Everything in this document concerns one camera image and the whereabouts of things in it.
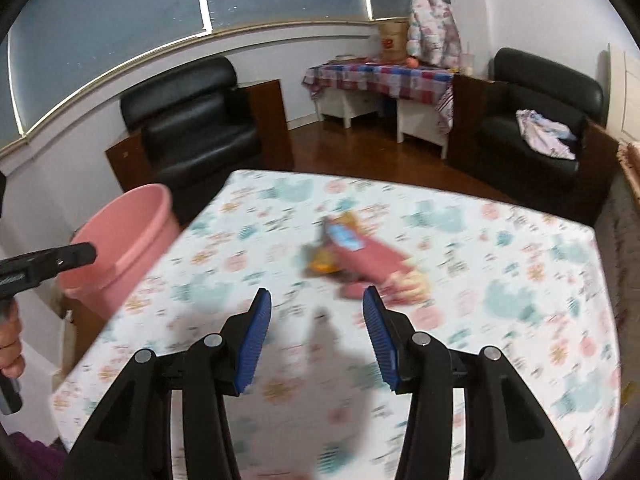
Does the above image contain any brown patterned blanket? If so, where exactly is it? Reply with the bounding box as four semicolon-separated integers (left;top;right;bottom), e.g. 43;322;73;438
617;141;640;187

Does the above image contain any red blue yellow snack packet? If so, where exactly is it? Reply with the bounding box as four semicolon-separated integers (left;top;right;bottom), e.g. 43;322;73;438
302;211;434;307

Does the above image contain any white desk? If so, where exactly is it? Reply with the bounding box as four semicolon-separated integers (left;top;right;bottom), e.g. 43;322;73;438
315;87;449;159

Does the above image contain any floral tablecloth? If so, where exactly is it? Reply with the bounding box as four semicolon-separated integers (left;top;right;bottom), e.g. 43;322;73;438
50;169;624;480

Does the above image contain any plaid tablecloth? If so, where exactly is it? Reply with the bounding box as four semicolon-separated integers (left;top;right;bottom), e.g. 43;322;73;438
301;60;457;134

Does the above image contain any hanging pink printed jacket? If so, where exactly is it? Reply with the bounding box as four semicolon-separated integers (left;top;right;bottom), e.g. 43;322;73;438
406;0;462;69

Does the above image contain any large curved window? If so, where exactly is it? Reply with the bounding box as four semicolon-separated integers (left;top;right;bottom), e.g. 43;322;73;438
0;0;451;157

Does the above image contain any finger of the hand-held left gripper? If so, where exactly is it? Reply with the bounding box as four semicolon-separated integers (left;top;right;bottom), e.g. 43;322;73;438
30;242;98;286

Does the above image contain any pale printed cloth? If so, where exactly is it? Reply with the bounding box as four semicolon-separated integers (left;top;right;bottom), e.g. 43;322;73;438
515;109;579;161

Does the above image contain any person's left hand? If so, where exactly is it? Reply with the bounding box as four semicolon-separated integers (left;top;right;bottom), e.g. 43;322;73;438
0;297;26;381

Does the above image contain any pink plastic bucket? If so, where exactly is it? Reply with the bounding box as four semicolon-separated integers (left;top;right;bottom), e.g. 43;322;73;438
57;183;182;322

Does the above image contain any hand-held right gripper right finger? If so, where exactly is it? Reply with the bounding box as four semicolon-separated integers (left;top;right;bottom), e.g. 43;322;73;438
361;285;583;480

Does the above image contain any black leather armchair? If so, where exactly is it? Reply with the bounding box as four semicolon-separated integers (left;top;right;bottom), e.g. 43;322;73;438
446;47;621;227
105;55;296;211

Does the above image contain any person's purple clothing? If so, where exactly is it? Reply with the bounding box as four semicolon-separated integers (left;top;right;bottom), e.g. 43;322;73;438
0;430;68;480

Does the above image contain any cream headboard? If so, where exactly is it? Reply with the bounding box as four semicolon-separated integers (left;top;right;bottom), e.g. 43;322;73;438
607;42;640;147

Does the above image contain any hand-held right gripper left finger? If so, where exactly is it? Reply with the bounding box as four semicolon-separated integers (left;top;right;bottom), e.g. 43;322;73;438
65;287;273;480

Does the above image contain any brown paper bag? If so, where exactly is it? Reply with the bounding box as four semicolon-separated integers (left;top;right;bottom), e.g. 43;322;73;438
377;20;411;64

